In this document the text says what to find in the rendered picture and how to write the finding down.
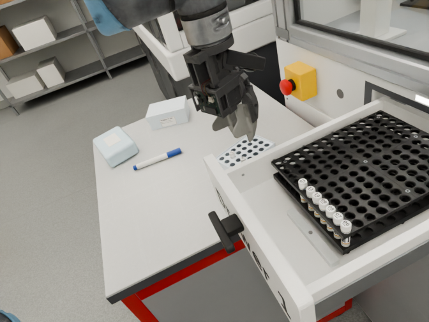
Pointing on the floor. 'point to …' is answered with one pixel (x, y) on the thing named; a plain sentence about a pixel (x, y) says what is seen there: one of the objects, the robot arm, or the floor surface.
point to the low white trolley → (184, 225)
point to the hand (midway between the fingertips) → (244, 131)
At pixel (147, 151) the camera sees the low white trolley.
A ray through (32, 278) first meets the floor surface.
